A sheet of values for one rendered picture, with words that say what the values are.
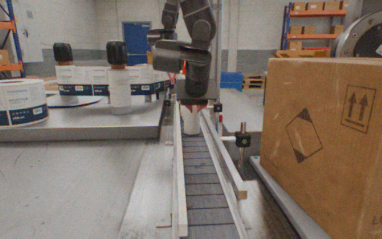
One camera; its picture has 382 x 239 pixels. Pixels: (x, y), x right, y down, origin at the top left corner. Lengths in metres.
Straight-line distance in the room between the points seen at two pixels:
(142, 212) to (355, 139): 0.38
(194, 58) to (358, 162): 0.34
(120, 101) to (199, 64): 0.57
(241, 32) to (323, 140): 8.32
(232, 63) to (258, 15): 1.71
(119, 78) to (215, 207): 0.71
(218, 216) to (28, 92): 0.81
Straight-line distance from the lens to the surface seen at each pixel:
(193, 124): 0.73
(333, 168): 0.43
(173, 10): 1.03
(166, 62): 0.52
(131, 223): 0.49
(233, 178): 0.35
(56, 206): 0.59
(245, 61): 8.70
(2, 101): 1.02
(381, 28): 0.76
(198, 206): 0.43
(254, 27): 8.75
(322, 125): 0.44
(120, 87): 1.01
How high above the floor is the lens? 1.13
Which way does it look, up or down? 16 degrees down
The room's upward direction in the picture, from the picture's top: straight up
